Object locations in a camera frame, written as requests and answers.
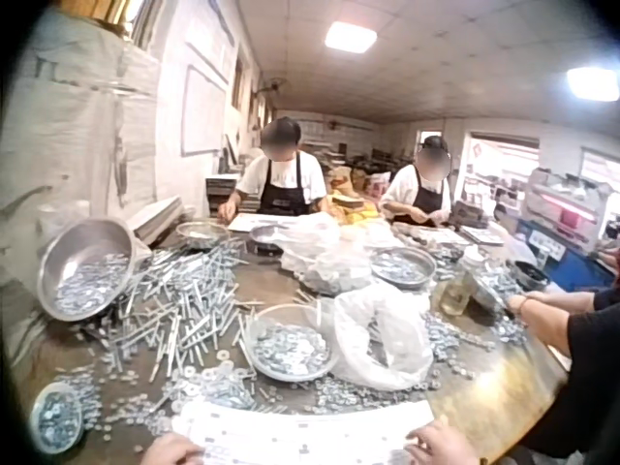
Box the stack of printed sheets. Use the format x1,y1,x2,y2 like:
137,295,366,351
453,224,506,248

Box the heap of silver bolts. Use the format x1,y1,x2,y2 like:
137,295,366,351
99,244,261,385

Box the stack of white sheets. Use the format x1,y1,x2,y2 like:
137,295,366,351
126,195,186,244

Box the cluttered storage shelves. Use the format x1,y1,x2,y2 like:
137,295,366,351
309,139,419,196

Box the white printed paper sheet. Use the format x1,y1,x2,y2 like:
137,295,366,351
170,399,436,465

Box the large tilted metal bowl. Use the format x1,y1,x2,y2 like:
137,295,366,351
37,217,152,323

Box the black bowl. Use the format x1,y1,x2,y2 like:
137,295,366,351
511,260,551,293

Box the white wall board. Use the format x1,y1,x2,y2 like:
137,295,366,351
180,64,229,158

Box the heap of silver washers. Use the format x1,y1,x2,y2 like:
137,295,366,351
55,346,440,440
423,270,530,380

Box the stack of grey boxes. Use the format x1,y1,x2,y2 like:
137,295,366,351
204,175,239,215

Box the heap of yellow cartons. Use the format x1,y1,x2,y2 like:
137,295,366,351
327,190,380,226

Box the person's left hand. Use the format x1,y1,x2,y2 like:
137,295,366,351
139,432,205,465

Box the glass bottle of oil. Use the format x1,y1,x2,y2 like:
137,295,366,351
437,245,486,317

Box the empty clear plastic bag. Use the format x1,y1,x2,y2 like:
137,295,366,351
330,282,436,391

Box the wall fan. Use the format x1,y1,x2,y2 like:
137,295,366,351
254,76,288,97

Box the person's right hand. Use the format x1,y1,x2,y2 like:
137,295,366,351
404,418,481,465

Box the square ceiling light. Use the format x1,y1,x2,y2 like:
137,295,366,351
566,66,620,103
324,20,379,54

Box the metal bowl of washers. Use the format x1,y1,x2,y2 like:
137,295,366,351
243,303,343,383
369,246,438,291

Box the shallow metal bowl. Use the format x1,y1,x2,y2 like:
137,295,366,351
248,223,293,247
174,220,232,251

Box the clear plastic bag of washers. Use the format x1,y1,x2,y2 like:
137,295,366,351
279,211,375,297

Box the blue and white machine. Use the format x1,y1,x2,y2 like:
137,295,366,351
514,166,620,293

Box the white woven sack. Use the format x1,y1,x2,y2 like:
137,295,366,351
0,8,162,350

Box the small metal bowl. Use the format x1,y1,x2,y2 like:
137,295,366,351
29,382,85,455

